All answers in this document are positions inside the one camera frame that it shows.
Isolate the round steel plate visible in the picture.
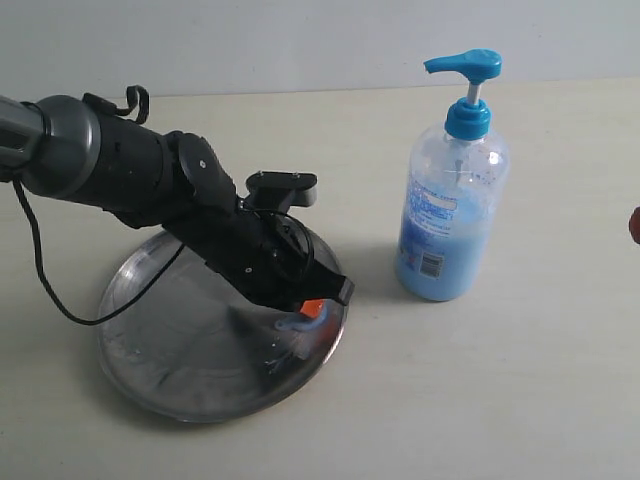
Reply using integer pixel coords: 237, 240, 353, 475
97, 231, 348, 423

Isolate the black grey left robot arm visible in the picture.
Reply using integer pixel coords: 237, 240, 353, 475
1, 85, 354, 312

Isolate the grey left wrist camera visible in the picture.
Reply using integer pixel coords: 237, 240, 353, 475
245, 171, 318, 212

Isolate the blue soap blob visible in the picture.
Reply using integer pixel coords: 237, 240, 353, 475
274, 300, 328, 332

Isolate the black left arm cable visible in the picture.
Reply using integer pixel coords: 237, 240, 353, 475
12, 84, 314, 325

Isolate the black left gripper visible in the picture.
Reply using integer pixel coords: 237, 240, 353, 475
162, 198, 355, 318

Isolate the clear blue soap pump bottle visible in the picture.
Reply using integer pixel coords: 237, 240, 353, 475
395, 49, 510, 302

